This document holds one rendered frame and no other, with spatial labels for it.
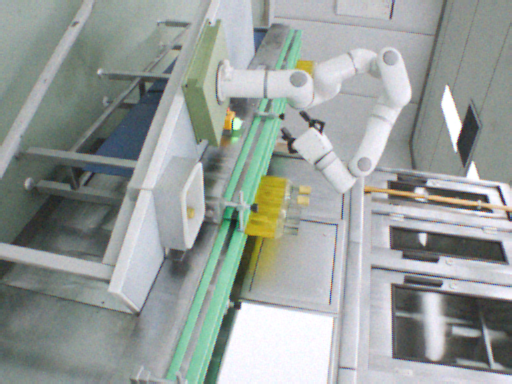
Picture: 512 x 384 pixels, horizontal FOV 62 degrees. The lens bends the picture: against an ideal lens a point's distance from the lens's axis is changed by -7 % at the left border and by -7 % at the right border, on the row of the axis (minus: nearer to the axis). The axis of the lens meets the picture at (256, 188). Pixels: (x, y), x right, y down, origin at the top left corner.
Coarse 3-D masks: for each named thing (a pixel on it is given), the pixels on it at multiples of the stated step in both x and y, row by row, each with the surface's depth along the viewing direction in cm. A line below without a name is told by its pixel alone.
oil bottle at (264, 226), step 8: (248, 216) 161; (256, 216) 161; (264, 216) 161; (248, 224) 159; (256, 224) 158; (264, 224) 158; (272, 224) 158; (280, 224) 159; (248, 232) 161; (256, 232) 160; (264, 232) 159; (272, 232) 159; (280, 232) 158
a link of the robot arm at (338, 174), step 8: (336, 160) 147; (328, 168) 147; (336, 168) 146; (344, 168) 148; (328, 176) 148; (336, 176) 147; (344, 176) 146; (352, 176) 148; (336, 184) 147; (344, 184) 146; (352, 184) 147; (344, 192) 148
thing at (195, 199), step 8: (200, 168) 136; (192, 176) 128; (200, 176) 138; (192, 184) 140; (200, 184) 140; (184, 192) 123; (192, 192) 142; (200, 192) 142; (184, 200) 123; (192, 200) 144; (200, 200) 144; (184, 208) 125; (200, 208) 146; (184, 216) 127; (200, 216) 146; (184, 224) 129; (192, 224) 143; (200, 224) 144; (184, 232) 131; (192, 232) 141; (192, 240) 138
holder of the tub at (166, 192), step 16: (176, 160) 134; (192, 160) 134; (176, 176) 128; (160, 192) 123; (176, 192) 123; (160, 208) 127; (176, 208) 126; (160, 224) 131; (176, 224) 130; (160, 240) 135; (176, 240) 134; (176, 256) 141
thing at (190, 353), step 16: (256, 192) 170; (224, 224) 156; (224, 240) 150; (240, 240) 150; (224, 256) 145; (208, 272) 139; (224, 272) 139; (208, 288) 135; (224, 288) 134; (208, 304) 130; (192, 320) 125; (208, 320) 125; (192, 336) 121; (208, 336) 121; (176, 352) 117; (192, 352) 117; (176, 368) 113; (192, 368) 113
